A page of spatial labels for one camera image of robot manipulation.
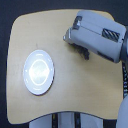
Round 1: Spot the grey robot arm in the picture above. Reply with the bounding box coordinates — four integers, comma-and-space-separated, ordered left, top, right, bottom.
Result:
63, 10, 128, 63

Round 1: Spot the white round plate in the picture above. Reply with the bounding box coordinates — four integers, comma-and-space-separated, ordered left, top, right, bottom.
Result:
23, 50, 55, 95

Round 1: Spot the white table base frame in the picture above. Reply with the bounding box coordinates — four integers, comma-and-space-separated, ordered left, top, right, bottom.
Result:
29, 112, 103, 128

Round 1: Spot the black cable chain at right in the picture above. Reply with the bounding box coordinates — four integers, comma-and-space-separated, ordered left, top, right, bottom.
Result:
121, 62, 128, 102

